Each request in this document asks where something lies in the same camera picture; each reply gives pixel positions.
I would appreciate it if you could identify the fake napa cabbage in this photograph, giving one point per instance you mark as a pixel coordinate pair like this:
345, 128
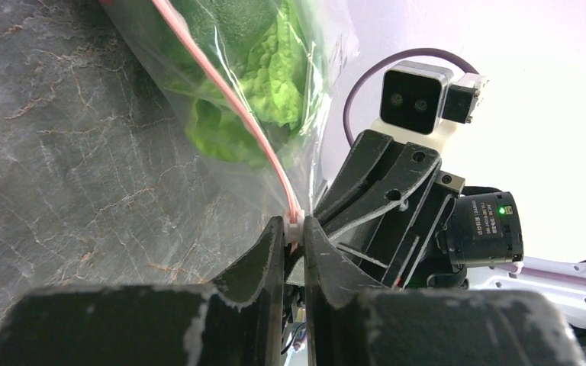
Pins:
270, 54

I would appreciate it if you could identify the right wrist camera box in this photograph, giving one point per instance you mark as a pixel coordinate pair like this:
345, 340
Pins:
425, 104

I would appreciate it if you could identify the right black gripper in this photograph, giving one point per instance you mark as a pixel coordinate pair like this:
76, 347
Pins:
386, 204

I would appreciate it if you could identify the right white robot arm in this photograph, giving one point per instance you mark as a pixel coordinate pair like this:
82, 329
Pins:
482, 247

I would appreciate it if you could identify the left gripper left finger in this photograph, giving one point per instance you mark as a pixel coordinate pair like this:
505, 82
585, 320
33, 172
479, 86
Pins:
233, 319

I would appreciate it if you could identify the clear zip top bag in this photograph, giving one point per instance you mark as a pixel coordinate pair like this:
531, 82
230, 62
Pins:
274, 189

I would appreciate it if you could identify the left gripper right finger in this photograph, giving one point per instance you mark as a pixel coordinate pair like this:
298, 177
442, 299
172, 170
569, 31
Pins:
353, 320

